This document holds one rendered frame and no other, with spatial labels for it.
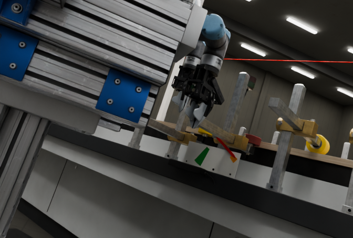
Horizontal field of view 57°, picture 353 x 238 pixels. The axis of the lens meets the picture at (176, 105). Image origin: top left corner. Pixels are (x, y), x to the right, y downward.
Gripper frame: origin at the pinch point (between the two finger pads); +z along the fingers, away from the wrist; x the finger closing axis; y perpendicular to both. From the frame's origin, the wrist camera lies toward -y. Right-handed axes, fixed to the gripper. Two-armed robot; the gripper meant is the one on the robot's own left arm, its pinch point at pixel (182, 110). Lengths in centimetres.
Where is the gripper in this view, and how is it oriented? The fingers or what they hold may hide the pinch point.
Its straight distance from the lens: 144.0
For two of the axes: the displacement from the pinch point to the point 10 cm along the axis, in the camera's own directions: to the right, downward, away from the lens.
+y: -9.0, -2.3, 3.7
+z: -3.1, 9.3, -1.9
